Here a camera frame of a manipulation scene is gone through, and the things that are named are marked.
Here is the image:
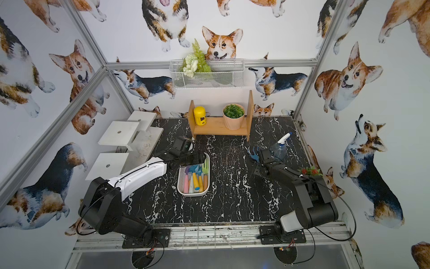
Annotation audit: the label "teal rake yellow handle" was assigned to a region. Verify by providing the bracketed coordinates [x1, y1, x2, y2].
[190, 165, 200, 192]

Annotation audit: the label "green fork wooden handle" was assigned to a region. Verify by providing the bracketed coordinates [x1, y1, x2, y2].
[202, 158, 209, 191]

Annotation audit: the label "purple rake pink handle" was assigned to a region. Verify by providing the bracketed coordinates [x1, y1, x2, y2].
[183, 166, 190, 193]

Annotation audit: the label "blue rake yellow handle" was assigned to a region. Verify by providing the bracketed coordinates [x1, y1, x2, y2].
[247, 146, 260, 163]

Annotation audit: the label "blue fork yellow handle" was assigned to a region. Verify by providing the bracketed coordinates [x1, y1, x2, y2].
[197, 164, 203, 193]

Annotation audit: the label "light blue fork grey handle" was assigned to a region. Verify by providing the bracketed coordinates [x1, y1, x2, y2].
[188, 173, 194, 193]

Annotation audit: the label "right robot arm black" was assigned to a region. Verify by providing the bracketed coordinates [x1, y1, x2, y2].
[255, 150, 338, 233]

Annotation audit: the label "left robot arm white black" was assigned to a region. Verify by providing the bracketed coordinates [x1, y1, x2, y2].
[78, 136, 207, 241]

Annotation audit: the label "white plastic storage box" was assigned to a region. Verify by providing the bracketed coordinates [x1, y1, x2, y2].
[176, 153, 211, 197]

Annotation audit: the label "clear blue spray bottle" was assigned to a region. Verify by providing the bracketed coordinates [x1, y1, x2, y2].
[270, 132, 292, 161]

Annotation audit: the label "yellow canister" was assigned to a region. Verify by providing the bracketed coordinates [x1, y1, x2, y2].
[193, 106, 207, 126]

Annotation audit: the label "wooden shelf rack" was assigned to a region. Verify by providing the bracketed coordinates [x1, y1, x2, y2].
[188, 90, 254, 142]

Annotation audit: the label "green pot red flowers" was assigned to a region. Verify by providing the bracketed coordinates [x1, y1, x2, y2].
[298, 166, 322, 177]

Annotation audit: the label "white stepped display stand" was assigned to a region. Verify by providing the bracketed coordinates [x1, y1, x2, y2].
[86, 111, 163, 181]

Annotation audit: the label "pink pot green plant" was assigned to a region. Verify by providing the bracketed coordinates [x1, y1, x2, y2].
[223, 104, 245, 131]

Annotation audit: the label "green fern white flowers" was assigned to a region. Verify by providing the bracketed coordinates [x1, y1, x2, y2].
[179, 39, 212, 78]

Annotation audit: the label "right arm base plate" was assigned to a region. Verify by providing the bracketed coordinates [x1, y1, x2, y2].
[256, 225, 307, 245]

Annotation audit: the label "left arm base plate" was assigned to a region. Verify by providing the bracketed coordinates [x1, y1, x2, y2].
[122, 229, 171, 249]

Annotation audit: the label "white wire basket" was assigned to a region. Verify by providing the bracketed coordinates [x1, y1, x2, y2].
[169, 59, 245, 89]

